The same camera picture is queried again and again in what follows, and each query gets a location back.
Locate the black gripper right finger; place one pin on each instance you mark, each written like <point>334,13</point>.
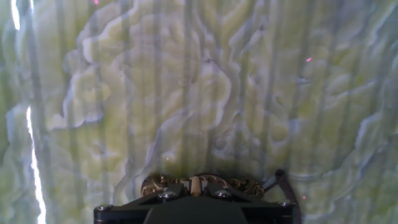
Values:
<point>267,211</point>

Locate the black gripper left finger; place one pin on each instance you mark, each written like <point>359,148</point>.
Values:
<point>124,211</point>

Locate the thin wooden stick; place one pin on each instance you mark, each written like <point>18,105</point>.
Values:
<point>195,185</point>

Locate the green marble pattern mat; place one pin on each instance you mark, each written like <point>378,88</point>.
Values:
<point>217,77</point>

